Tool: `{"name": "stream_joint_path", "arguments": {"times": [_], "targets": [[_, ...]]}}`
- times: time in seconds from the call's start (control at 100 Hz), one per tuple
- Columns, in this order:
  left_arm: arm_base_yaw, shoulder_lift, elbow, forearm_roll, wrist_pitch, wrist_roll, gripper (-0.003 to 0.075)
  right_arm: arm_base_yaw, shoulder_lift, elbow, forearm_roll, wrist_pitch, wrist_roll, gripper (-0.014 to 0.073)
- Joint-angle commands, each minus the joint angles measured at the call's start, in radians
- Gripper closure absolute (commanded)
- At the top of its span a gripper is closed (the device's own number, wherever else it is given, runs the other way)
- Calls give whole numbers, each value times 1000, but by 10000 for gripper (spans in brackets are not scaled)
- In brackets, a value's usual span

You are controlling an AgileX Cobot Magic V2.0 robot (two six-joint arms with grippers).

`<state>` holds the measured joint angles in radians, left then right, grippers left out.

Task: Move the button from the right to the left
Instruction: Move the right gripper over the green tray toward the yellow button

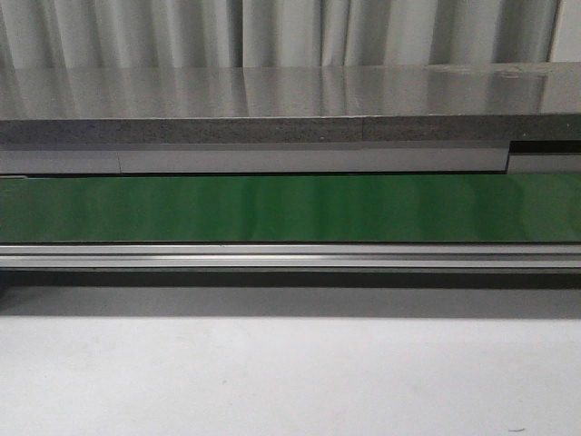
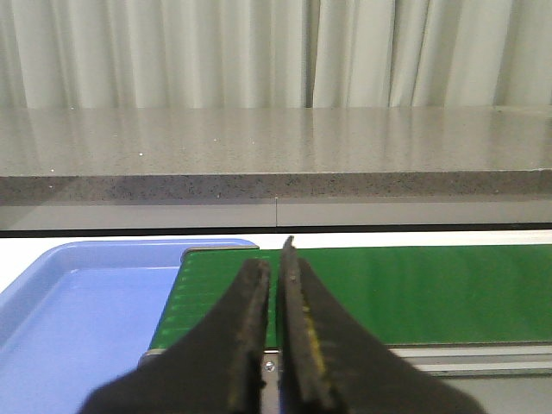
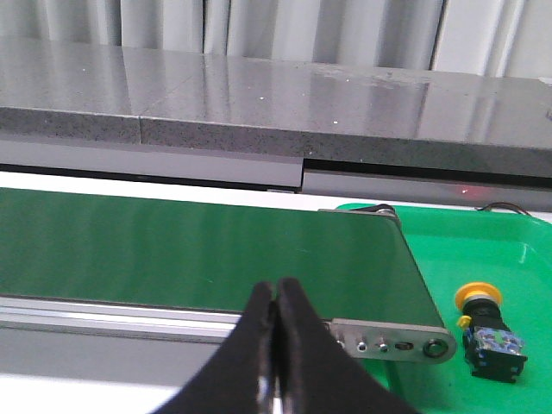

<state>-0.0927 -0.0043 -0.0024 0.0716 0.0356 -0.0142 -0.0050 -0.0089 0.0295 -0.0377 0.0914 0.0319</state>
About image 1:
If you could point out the green conveyor belt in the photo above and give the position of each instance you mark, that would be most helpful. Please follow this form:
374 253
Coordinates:
405 208

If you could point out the grey rear conveyor rail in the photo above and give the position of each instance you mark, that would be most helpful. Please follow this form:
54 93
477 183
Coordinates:
361 157

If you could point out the aluminium front conveyor rail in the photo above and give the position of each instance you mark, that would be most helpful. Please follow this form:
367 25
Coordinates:
326 256

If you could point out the grey pleated curtain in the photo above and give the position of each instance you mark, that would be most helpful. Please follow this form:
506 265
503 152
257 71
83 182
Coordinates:
285 33

